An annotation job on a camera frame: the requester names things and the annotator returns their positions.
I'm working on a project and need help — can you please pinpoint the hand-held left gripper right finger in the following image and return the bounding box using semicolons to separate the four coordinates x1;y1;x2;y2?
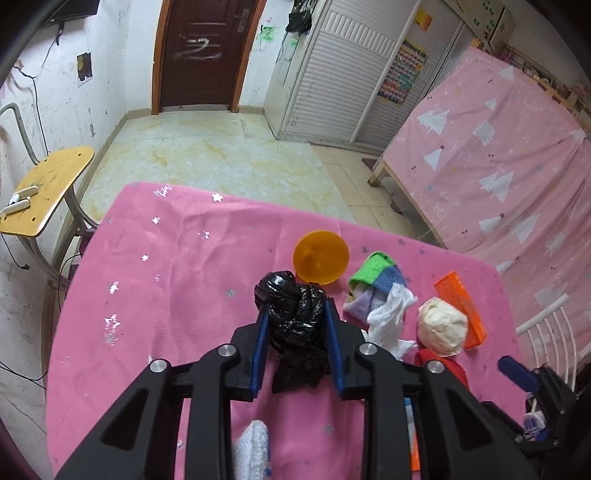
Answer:
323;298;541;480

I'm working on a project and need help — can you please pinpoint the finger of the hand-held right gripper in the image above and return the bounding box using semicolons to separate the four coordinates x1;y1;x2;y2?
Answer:
498;354;539;394

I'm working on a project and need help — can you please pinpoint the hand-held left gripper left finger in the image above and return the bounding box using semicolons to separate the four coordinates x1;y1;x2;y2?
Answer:
55;309;273;480

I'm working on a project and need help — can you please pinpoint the black plastic bag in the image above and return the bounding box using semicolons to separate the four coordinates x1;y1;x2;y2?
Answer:
254;271;332;394

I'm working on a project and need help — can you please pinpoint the orange cardboard box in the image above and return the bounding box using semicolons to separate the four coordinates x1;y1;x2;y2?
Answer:
434;271;487;350

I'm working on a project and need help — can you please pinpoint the person's right hand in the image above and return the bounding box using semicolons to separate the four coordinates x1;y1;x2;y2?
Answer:
523;411;549;439

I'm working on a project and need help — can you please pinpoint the white crumpled tissue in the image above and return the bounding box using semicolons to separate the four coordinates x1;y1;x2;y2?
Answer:
362;284;419;361

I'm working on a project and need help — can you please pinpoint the green blue purple cloth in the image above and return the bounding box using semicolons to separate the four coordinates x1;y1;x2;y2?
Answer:
342;250;407;321

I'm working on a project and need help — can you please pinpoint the cream crumpled paper ball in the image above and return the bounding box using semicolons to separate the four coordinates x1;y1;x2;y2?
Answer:
417;296;469;357

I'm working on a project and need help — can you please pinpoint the orange plastic bowl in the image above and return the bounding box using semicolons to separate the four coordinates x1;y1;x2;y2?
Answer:
293;232;350;284

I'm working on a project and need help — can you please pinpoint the pink star blanket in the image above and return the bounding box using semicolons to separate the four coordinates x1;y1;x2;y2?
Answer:
46;182;532;480

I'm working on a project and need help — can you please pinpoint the orange white pen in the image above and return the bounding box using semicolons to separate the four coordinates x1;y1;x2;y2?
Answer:
403;397;422;472

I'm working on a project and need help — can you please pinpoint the pink patterned bed sheet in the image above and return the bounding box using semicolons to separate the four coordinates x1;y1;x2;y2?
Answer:
368;46;591;333

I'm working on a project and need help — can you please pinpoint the yellow wooden chair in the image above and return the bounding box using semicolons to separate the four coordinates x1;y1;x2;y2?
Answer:
0;104;100;289

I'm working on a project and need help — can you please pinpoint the white louvred wardrobe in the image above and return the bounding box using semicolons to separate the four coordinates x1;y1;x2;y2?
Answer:
263;0;467;149

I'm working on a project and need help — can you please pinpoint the brown door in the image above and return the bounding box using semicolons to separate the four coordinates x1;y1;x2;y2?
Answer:
150;0;269;114

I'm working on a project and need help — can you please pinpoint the black hanging bag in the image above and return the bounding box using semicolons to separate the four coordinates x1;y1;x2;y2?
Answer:
285;9;313;34

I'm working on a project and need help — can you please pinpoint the black television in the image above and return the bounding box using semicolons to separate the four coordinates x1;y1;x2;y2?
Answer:
46;0;101;22

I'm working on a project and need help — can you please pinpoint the colourful wall poster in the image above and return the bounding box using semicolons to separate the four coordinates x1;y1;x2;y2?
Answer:
376;39;429;107

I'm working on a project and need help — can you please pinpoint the wall socket box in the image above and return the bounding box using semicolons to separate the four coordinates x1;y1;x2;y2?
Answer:
76;52;93;88

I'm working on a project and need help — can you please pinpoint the black wall cable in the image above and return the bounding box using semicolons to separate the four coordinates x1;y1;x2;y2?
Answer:
14;23;63;155

